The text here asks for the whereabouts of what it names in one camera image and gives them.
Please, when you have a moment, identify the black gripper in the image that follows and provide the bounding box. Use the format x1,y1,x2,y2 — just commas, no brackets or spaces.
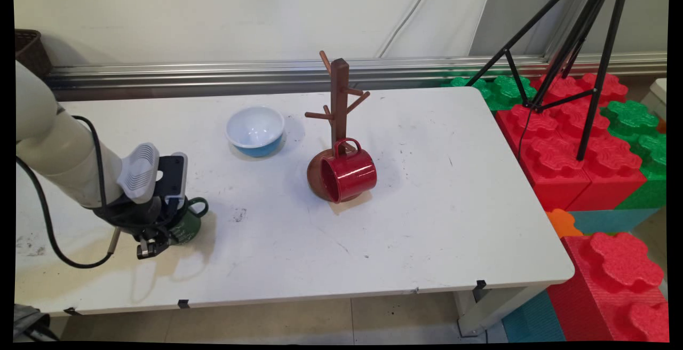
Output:
94,195,186,260

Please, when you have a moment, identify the green enamel mug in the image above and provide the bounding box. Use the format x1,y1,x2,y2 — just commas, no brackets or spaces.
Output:
170,197,210,246

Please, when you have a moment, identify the blue and white bowl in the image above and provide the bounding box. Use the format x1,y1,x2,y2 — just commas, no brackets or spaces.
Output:
226,106,286,158

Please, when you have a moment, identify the red enamel mug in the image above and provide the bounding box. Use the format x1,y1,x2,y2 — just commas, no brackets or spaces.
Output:
320,138,378,204

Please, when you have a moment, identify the brown wooden mug tree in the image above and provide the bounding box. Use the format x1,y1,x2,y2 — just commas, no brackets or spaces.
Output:
305,50,374,203

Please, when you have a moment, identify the white table leg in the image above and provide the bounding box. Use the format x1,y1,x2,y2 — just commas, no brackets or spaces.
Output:
454,285,546,338

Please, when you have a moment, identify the green foam block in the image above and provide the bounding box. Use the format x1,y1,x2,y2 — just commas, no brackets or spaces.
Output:
602,100,668,210
442,75,537,112

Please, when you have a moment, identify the teal foam mat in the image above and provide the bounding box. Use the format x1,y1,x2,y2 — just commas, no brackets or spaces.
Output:
569,209,661,236
502,290,567,343

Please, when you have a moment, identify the large red foam block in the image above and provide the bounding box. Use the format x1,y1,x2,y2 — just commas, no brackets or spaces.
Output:
495,104,592,212
566,136,647,212

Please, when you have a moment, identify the orange foam piece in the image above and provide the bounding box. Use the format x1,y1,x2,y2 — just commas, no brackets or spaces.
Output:
546,209,584,239

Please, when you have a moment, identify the black tripod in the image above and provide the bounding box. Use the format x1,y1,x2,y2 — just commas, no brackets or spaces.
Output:
467,0,633,162

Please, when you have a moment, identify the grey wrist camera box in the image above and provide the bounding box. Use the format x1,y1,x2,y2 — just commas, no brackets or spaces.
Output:
157,152,189,208

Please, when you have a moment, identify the black camera cable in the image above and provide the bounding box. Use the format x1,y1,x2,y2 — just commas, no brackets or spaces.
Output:
71,115,109,208

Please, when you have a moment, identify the black gripper cable metal plug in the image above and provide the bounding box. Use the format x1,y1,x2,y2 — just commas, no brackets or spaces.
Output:
15,155,122,269

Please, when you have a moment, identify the aluminium wall rail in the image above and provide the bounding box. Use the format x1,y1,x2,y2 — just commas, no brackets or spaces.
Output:
45,54,668,101

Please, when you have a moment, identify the thin black tripod cable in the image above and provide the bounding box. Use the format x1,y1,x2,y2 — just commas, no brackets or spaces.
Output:
515,106,535,160

